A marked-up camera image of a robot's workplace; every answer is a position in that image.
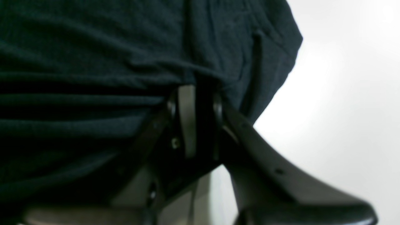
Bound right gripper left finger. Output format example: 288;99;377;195
21;85;197;225

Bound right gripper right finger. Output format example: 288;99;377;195
213;94;378;225

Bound dark navy t-shirt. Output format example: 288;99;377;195
1;0;303;225

